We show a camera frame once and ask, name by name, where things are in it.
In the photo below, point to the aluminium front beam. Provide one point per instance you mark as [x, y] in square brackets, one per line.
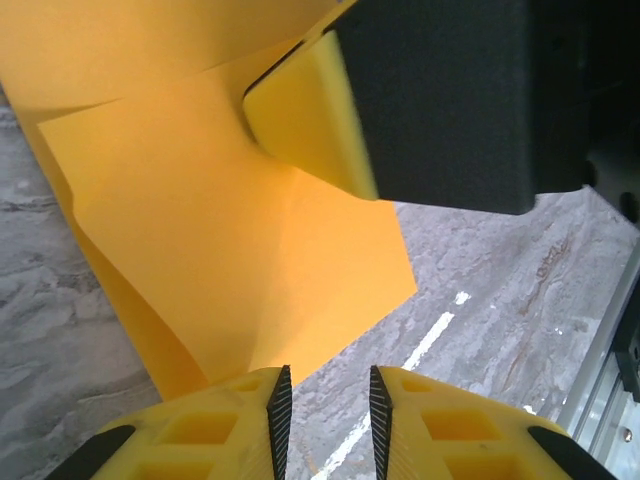
[600, 415]

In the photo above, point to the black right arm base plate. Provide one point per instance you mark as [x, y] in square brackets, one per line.
[629, 370]

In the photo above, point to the orange paper sheet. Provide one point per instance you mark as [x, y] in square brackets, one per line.
[210, 225]

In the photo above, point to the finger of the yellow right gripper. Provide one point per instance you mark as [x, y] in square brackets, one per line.
[310, 115]

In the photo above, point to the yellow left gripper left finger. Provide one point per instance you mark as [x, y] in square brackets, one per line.
[200, 440]

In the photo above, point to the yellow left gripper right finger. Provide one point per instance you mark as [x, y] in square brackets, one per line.
[475, 435]

